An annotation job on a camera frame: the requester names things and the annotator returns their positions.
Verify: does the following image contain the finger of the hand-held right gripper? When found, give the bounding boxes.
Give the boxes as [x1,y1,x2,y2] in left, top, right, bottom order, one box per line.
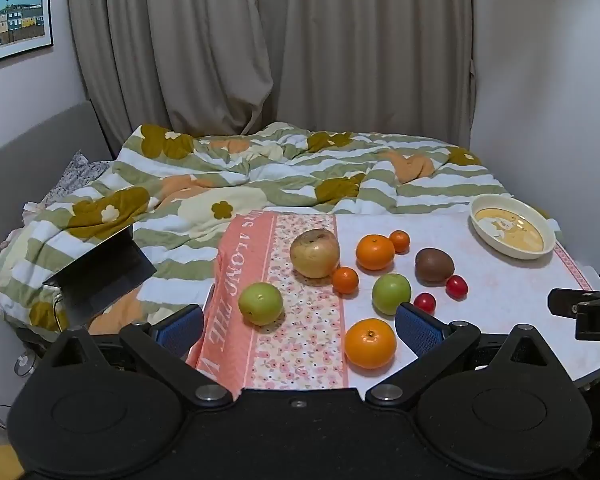
[548,288,600,318]

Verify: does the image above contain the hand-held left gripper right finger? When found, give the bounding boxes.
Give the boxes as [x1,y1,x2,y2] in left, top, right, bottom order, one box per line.
[365,302,562,409]

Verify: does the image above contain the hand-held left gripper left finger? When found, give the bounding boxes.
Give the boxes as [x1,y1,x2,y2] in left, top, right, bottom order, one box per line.
[39,305,234,409]

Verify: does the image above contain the green apple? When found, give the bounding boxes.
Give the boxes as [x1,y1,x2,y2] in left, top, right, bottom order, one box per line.
[371,273,412,316]
[238,282,285,327]

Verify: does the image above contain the large orange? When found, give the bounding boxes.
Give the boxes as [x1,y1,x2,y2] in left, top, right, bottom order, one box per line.
[344,318,398,370]
[355,234,396,272]

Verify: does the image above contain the brown kiwi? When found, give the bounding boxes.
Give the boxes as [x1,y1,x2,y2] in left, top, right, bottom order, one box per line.
[414,248,455,285]

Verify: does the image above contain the cream oval bowl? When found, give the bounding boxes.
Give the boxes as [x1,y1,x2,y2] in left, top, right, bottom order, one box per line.
[469,193,557,260]

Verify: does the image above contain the yellow-brown apple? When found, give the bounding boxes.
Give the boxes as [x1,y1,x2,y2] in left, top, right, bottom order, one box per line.
[289,228,341,280]

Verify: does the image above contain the pink floral tablecloth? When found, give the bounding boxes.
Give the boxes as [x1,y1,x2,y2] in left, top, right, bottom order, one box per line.
[186,210,600,391]

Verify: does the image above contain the grey laptop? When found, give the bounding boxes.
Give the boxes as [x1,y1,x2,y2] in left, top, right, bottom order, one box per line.
[41,224,158,328]

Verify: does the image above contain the green striped flower blanket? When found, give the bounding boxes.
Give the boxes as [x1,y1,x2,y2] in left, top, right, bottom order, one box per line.
[0,121,563,333]

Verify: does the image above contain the grey floral pillow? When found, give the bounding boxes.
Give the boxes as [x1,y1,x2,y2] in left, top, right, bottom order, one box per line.
[40,151,112,208]

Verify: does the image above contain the grey padded headboard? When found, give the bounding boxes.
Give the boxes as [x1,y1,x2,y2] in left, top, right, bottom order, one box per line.
[0,101,115,311]

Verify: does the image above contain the beige curtain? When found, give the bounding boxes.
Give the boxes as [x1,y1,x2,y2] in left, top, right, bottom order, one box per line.
[66,0,476,147]

